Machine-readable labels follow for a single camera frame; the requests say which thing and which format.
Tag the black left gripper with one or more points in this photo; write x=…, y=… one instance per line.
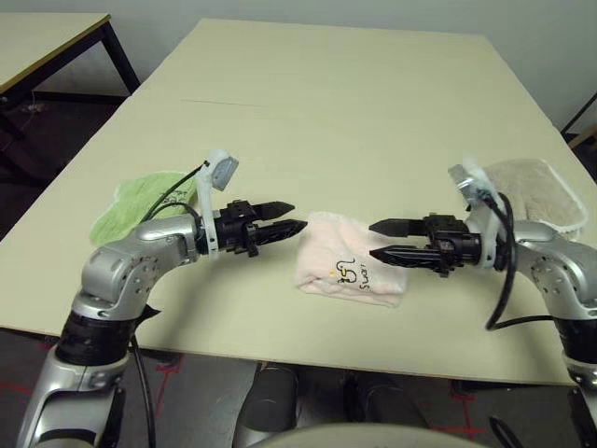
x=235, y=228

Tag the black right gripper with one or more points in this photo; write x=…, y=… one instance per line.
x=450, y=242

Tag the pink towel with embroidery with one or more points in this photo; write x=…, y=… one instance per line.
x=326, y=261

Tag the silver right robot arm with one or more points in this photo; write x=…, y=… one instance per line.
x=550, y=261

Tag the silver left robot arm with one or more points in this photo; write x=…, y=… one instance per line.
x=140, y=238

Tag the beige folded towel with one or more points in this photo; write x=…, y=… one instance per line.
x=536, y=191

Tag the green folded towel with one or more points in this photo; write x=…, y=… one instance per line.
x=121, y=210

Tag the dark robot right leg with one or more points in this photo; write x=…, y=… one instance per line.
x=382, y=396

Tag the dark robot leg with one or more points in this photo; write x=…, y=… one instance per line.
x=270, y=396
x=382, y=396

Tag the dark robot left leg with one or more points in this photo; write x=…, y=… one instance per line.
x=270, y=396

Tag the grey robot torso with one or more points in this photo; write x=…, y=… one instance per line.
x=364, y=438

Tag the black framed side table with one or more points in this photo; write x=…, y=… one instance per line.
x=46, y=42

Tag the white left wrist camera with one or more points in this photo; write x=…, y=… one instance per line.
x=224, y=170

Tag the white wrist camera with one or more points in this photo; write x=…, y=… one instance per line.
x=471, y=186
x=224, y=170

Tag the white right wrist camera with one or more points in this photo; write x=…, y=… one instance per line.
x=471, y=186

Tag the black metal furniture frame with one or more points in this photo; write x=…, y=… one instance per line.
x=580, y=116

